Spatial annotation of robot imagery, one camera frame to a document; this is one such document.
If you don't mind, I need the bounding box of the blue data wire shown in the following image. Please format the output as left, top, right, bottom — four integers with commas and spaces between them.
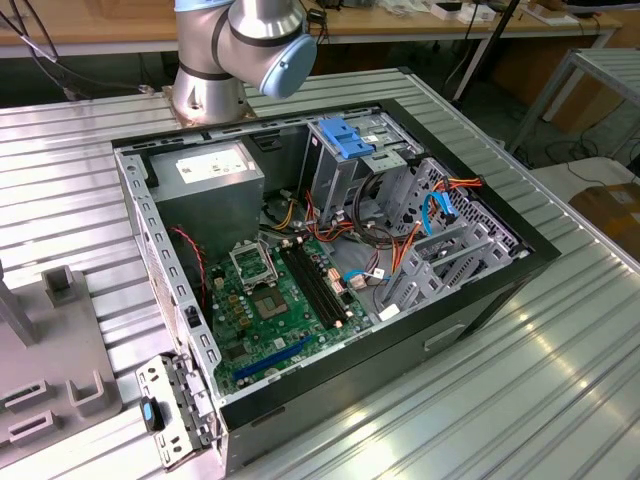
422, 192, 456, 236

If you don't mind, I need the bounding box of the grey metal disk bay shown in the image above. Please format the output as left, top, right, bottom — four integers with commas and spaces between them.
372, 157, 531, 324

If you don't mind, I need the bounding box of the black RAM slot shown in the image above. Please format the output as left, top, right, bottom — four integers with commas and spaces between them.
292, 245, 345, 324
281, 248, 335, 329
286, 246, 340, 326
297, 243, 349, 321

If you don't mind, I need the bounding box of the grey metal drive cage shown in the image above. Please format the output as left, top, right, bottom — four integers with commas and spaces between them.
299, 112, 426, 226

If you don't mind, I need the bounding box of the CPU socket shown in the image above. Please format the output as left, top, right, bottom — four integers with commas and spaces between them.
249, 287, 296, 321

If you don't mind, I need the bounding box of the green motherboard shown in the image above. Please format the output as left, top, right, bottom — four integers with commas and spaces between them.
207, 234, 374, 396

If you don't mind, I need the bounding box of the metal socket cover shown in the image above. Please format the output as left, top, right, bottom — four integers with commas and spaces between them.
228, 242, 279, 291

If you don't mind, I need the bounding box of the blue plastic drive latch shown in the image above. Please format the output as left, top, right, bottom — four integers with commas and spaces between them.
317, 117, 376, 161

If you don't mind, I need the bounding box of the grey power supply unit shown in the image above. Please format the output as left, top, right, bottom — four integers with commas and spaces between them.
147, 142, 266, 261

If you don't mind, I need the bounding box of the blue expansion slot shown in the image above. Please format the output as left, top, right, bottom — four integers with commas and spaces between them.
232, 334, 314, 384

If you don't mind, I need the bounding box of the black open PC case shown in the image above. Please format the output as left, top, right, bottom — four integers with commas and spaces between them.
110, 97, 562, 476

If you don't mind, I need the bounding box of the long wooden desk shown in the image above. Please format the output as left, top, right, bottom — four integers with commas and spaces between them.
0, 0, 626, 56

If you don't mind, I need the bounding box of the white box with black top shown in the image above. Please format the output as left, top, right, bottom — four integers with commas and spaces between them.
433, 2, 474, 24

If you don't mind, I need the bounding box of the grey parts rack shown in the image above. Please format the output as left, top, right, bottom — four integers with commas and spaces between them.
0, 259, 124, 451

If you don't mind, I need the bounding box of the brown carton under desk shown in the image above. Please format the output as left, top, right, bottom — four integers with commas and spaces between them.
542, 69, 626, 134

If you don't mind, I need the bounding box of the cardboard box with label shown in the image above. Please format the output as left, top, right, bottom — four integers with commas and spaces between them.
569, 182, 640, 256

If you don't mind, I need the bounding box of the red yellow wire bundle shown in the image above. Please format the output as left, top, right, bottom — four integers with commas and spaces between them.
262, 192, 354, 246

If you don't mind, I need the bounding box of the black cable loop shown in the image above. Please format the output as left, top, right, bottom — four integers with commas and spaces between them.
352, 172, 396, 246

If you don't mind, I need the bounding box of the white plug with thin wires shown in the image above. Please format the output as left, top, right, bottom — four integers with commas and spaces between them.
344, 267, 386, 290

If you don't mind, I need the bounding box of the red black fan wire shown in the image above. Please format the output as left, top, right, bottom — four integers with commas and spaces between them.
169, 227, 209, 296

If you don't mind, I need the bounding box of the orange power wire bundle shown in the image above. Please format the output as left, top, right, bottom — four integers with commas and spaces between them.
391, 174, 486, 275

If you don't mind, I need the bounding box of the metal expansion slot bracket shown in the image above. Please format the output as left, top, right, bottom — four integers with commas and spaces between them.
134, 352, 221, 469

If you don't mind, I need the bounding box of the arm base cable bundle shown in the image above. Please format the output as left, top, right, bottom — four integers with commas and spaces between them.
0, 9, 154, 96

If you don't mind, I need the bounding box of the grey metal frame table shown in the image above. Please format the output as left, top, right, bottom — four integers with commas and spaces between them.
507, 47, 640, 156

